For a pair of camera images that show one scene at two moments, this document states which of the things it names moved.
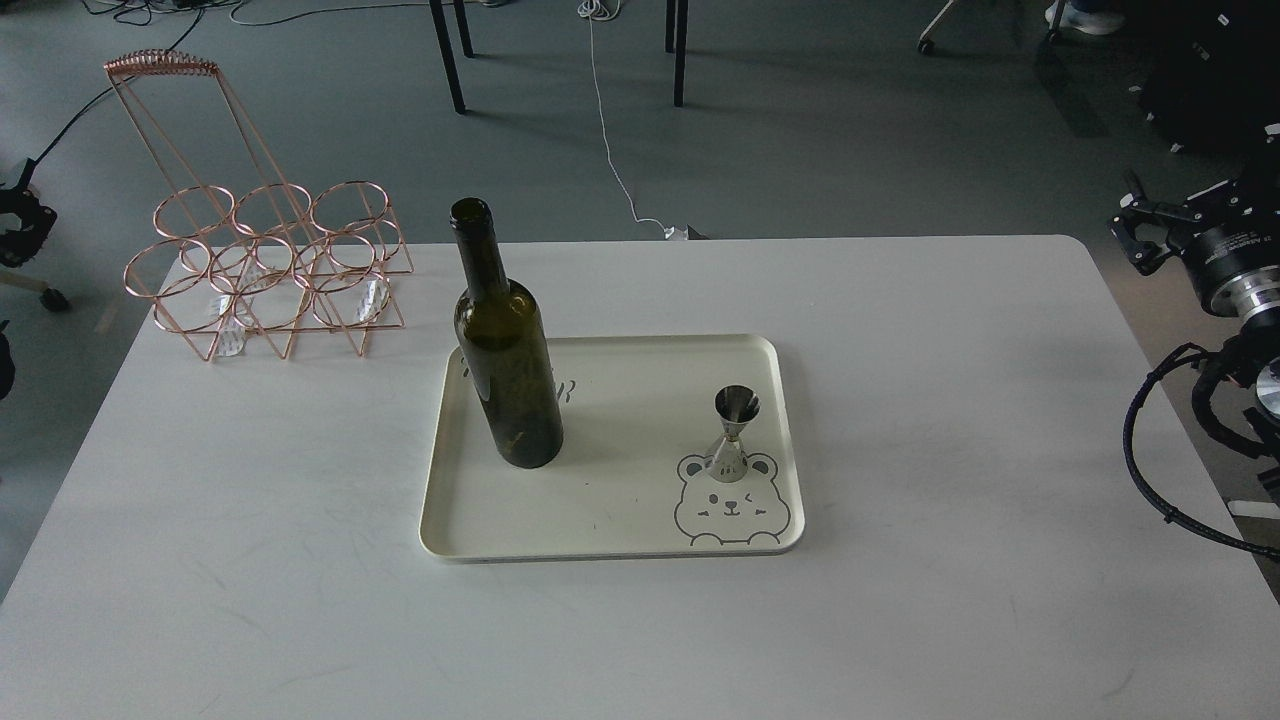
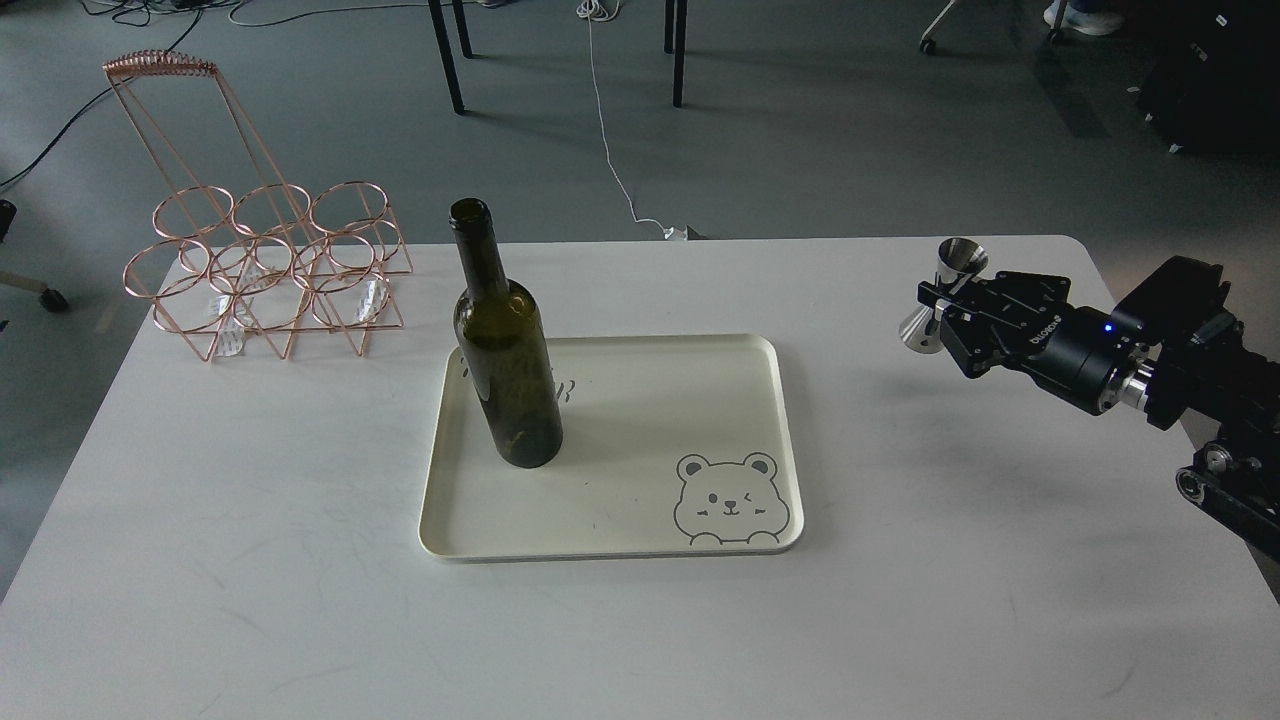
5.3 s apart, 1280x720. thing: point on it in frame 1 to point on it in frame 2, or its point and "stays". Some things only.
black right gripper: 1231,229 to 1026,322
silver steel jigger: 735,406 to 957,259
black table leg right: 680,52 stays
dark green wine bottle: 501,330 stays
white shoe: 1101,24 stays
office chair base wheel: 926,42 stays
